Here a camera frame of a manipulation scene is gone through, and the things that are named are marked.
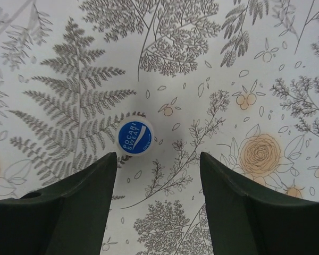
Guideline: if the blue cap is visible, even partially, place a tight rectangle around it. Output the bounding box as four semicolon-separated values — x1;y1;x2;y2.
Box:
116;115;154;157

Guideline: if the floral table mat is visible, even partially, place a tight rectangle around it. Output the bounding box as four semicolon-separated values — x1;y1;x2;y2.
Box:
0;1;319;254

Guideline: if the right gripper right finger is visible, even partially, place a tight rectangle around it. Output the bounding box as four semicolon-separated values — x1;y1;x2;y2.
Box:
200;152;319;254

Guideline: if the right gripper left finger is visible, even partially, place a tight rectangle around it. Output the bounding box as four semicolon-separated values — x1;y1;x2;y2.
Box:
0;152;117;254

